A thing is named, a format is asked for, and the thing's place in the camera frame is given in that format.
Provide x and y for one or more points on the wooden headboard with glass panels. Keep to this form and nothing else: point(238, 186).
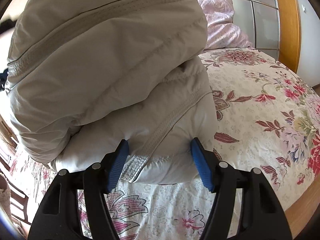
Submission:
point(265, 17)

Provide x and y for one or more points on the beige fleece garment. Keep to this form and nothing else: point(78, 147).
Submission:
point(4, 197)

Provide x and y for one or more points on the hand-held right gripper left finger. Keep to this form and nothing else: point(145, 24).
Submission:
point(117, 165)

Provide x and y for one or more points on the white wall switch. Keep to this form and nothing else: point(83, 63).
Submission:
point(304, 8)

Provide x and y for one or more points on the beige quilted down jacket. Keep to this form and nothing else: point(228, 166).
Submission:
point(100, 75)

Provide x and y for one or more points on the bed with floral sheet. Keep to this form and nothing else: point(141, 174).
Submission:
point(255, 120)

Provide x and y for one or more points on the left lilac pillow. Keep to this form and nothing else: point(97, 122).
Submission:
point(220, 30)

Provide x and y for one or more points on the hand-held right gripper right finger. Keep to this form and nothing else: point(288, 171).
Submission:
point(202, 166)

